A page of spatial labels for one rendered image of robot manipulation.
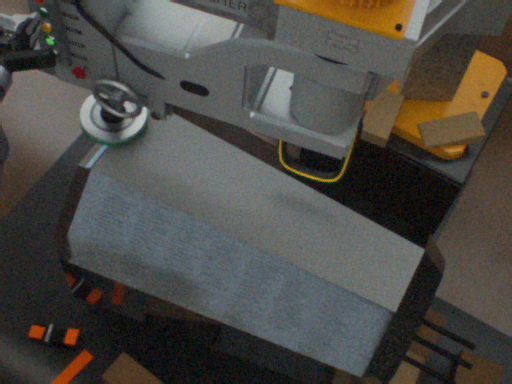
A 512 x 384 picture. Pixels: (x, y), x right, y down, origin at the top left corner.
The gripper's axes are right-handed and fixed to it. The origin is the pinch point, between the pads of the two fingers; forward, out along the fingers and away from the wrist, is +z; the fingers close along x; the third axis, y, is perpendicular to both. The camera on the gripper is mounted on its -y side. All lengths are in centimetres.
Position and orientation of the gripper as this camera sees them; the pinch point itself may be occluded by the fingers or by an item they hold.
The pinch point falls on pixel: (40, 17)
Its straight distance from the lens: 195.7
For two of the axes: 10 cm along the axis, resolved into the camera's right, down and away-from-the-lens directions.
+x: -0.5, 5.5, 8.3
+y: -9.6, -2.5, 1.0
